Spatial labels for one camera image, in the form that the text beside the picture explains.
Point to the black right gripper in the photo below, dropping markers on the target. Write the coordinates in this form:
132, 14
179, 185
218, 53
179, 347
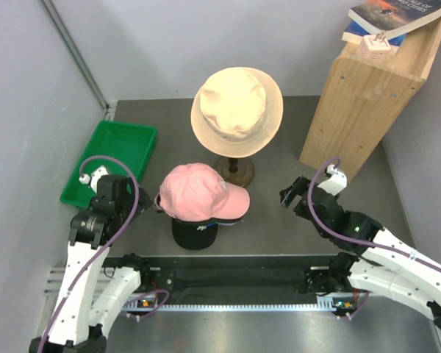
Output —
298, 187

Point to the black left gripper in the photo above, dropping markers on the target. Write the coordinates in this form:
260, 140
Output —
144, 201

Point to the pink brim cap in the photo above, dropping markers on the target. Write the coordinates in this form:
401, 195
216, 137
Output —
196, 192

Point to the black baseball cap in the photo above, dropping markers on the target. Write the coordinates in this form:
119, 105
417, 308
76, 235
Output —
193, 237

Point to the blue baseball cap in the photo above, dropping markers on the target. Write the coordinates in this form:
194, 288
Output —
222, 223

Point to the dark green baseball cap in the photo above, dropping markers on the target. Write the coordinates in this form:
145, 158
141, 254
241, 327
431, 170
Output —
205, 222

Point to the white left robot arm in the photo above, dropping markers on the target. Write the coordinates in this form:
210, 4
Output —
82, 320

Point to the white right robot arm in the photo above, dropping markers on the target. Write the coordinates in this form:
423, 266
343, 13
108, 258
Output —
372, 258

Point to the dark wooden hat stand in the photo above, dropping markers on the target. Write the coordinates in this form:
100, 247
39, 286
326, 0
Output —
236, 171

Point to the cream bucket hat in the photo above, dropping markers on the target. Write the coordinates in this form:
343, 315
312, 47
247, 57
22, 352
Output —
237, 112

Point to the tall wooden shelf box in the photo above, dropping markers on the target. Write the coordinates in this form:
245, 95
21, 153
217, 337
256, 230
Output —
361, 100

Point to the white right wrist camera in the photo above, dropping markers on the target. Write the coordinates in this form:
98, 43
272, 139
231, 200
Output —
336, 180

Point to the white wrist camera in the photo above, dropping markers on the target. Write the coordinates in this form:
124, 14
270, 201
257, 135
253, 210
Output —
91, 180
336, 180

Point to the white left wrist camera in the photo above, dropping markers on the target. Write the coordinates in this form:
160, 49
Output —
91, 180

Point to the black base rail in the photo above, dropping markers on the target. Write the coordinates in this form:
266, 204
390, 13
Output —
300, 274

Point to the grey cable duct strip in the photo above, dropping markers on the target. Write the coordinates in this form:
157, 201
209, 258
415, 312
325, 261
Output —
318, 304

